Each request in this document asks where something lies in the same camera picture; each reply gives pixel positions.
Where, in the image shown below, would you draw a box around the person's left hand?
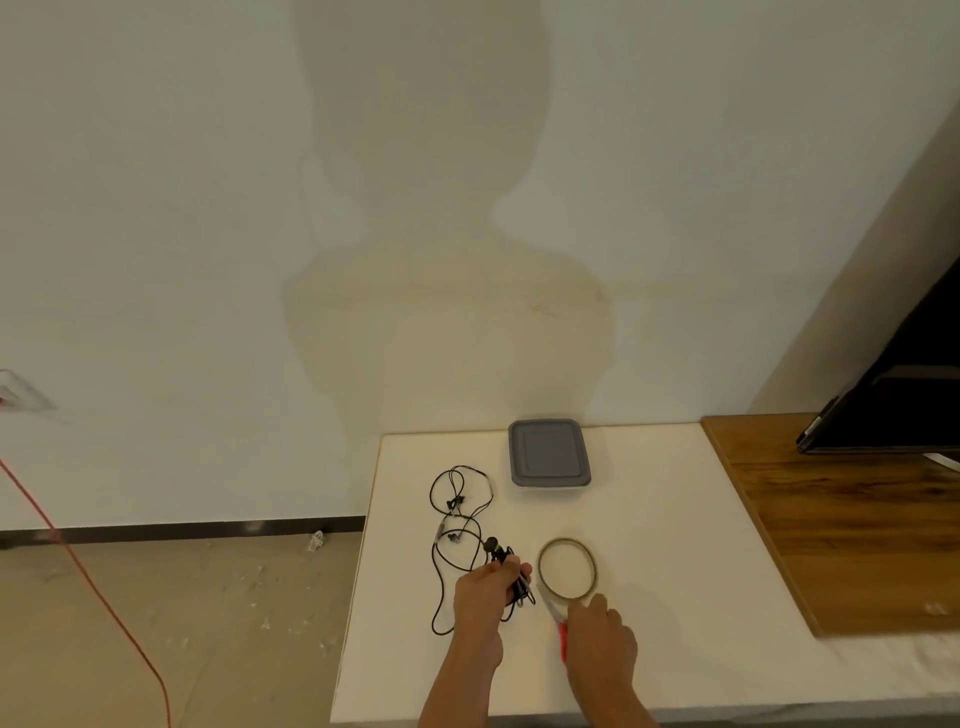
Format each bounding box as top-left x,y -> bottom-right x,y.
451,555 -> 534,655

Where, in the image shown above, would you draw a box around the person's right hand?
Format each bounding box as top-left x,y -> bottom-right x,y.
563,592 -> 640,704

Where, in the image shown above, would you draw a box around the red scissors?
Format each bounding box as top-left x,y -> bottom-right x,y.
535,583 -> 576,664

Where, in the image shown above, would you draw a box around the black earphones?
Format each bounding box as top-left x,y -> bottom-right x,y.
483,534 -> 538,625

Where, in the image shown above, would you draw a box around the clear tape roll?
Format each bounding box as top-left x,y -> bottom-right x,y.
535,536 -> 601,602

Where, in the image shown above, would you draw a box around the black earphone cable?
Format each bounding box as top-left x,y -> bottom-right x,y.
428,465 -> 497,638

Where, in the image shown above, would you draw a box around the grey lidded container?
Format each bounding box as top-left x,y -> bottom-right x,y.
506,418 -> 594,491

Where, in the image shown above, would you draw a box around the wooden board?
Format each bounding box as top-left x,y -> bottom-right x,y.
700,411 -> 960,640

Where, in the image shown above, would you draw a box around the black television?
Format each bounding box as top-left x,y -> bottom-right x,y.
795,257 -> 960,457

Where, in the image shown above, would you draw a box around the red power cable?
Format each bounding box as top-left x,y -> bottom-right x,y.
0,457 -> 173,728

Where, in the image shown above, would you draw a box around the white wall socket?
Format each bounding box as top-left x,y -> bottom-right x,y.
0,368 -> 58,415

